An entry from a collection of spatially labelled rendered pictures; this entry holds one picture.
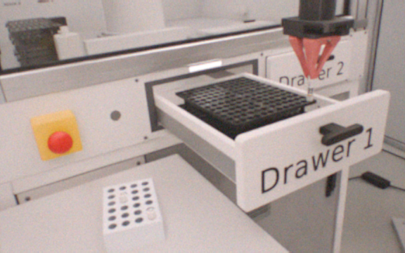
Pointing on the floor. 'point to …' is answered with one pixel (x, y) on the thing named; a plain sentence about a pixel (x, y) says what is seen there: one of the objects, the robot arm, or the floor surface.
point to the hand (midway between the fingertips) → (311, 73)
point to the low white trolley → (221, 229)
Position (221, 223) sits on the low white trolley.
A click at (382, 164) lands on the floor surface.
